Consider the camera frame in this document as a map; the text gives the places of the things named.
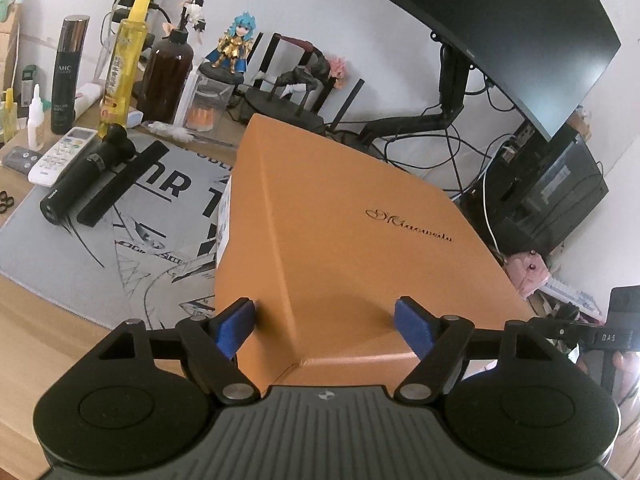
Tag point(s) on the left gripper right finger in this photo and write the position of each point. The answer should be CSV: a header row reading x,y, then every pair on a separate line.
x,y
439,344

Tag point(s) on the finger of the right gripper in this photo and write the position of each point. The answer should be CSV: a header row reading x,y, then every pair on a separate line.
x,y
552,328

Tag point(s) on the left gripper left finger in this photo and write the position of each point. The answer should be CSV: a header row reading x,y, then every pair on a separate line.
x,y
211,344

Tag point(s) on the orange box lid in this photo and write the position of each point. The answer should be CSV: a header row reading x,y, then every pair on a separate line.
x,y
324,240

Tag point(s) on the orange cardboard box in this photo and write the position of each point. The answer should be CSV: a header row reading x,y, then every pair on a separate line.
x,y
223,222

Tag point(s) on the person's right hand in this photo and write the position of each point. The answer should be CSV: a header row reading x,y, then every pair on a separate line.
x,y
626,375

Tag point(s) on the pink plush pouch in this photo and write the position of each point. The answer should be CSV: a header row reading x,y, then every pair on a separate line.
x,y
527,272

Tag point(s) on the grey printed desk mat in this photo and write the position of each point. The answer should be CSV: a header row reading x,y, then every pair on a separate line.
x,y
152,255

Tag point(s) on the black PC tower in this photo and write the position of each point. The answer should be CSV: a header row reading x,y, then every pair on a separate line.
x,y
535,191

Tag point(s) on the black flat bar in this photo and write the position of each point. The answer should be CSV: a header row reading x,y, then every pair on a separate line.
x,y
115,188

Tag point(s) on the black handheld microphone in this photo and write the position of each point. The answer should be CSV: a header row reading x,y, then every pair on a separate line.
x,y
114,149

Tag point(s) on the white remote control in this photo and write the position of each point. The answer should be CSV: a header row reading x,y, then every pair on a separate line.
x,y
52,166

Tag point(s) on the brown pump bottle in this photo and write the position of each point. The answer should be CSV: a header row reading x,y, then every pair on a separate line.
x,y
162,83

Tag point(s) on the small white dropper bottle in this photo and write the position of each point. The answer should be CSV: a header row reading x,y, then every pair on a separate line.
x,y
35,121

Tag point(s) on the blue-haired gold armour figurine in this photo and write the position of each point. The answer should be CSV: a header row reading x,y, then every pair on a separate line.
x,y
228,61

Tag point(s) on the pink-haired dark figurine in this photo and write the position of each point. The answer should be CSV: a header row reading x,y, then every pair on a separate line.
x,y
297,96

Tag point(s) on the black curved monitor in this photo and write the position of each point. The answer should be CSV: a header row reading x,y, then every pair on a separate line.
x,y
544,55

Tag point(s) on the yellow tall bottle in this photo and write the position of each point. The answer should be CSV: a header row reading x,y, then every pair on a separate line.
x,y
128,46

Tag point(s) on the black cosmetic bottle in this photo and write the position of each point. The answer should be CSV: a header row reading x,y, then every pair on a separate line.
x,y
66,69

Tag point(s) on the black-haired small figurine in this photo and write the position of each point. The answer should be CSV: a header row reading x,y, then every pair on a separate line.
x,y
191,19

